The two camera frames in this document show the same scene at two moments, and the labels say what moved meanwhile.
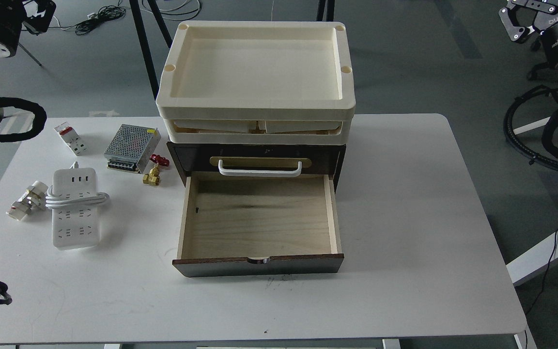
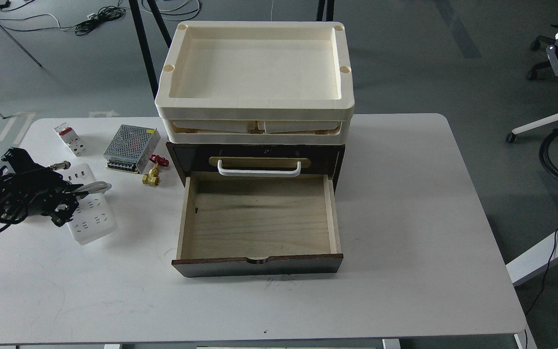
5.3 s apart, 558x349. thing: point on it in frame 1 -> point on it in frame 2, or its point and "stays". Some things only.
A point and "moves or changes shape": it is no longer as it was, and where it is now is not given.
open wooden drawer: (256, 223) stays
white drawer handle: (278, 173) stays
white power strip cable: (55, 201) moves or changes shape
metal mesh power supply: (130, 148) stays
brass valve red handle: (153, 178) stays
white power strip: (75, 228) moves or changes shape
